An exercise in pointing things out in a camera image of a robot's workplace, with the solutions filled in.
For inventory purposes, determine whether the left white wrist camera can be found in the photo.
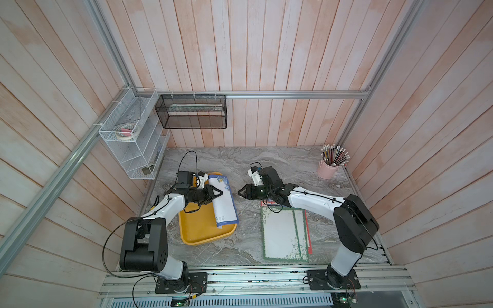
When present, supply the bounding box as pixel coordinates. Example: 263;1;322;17
196;171;209;189

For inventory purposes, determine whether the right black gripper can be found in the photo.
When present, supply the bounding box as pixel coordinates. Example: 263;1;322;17
236;184;274;201

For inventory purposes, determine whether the pink pencil cup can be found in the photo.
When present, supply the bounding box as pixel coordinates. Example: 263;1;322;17
317;160;339;180

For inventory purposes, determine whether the horizontal aluminium frame bar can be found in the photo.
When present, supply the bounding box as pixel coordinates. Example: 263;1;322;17
134;88;369;100

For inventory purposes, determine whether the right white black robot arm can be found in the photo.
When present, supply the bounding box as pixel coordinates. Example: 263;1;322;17
238;166;380;290

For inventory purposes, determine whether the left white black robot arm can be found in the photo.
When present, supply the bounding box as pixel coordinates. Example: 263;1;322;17
119;171;224;293

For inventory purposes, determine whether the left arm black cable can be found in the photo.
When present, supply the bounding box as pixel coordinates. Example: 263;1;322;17
101;149;199;308

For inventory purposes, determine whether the white wire wall shelf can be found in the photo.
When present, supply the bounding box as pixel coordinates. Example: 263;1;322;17
99;87;169;180

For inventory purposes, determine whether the tape roll on shelf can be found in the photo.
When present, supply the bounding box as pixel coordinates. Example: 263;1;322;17
114;123;139;141

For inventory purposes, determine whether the yellow plastic storage tray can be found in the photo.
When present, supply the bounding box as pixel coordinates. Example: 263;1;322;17
179;173;239;246

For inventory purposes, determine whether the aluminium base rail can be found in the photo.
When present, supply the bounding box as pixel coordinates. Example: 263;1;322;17
98;264;416;299

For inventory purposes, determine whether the black mesh wall basket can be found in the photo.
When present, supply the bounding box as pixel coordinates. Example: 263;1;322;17
155;94;228;130

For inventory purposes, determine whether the bundle of pencils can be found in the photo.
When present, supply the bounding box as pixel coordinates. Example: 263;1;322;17
322;145;350;167

